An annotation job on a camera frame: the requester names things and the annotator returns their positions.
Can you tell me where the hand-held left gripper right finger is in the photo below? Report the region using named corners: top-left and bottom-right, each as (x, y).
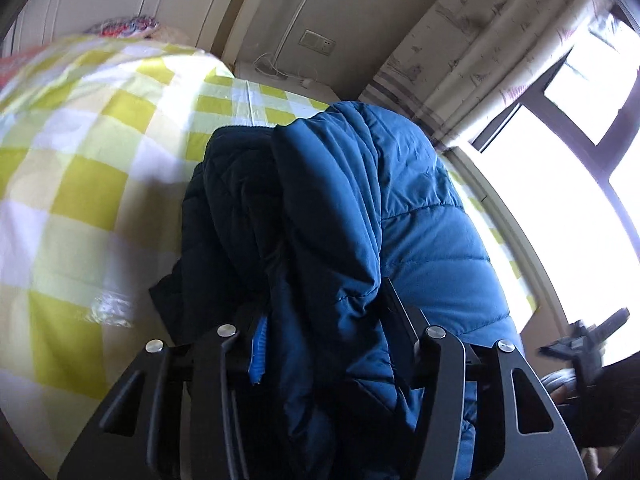
top-left (381, 277), bottom-right (589, 480)

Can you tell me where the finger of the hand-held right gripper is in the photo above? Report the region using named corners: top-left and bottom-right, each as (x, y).
top-left (596, 307), bottom-right (631, 342)

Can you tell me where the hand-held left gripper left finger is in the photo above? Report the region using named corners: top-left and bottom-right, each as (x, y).
top-left (56, 310), bottom-right (267, 480)

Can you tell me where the blue puffer jacket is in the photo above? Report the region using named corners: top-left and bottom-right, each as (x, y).
top-left (148, 100), bottom-right (526, 480)

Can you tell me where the yellow checked bed sheet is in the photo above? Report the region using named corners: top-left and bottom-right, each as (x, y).
top-left (0, 34), bottom-right (540, 480)

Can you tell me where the white nightstand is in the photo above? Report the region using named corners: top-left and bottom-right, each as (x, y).
top-left (231, 59), bottom-right (342, 105)

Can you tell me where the printed striped curtain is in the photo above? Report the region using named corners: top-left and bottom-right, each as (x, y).
top-left (357, 0), bottom-right (623, 152)

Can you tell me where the white pole lamp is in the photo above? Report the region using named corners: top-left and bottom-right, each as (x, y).
top-left (270, 0), bottom-right (314, 79)

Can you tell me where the colourful patterned pillow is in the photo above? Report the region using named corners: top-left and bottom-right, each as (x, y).
top-left (84, 15), bottom-right (162, 40)

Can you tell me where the dark window frame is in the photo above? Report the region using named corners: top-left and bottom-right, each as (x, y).
top-left (470, 0), bottom-right (640, 223)

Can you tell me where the white cable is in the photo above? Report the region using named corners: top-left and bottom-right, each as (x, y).
top-left (253, 51), bottom-right (317, 87)

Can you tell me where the wall socket panel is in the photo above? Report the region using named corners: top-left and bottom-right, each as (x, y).
top-left (298, 29), bottom-right (335, 56)

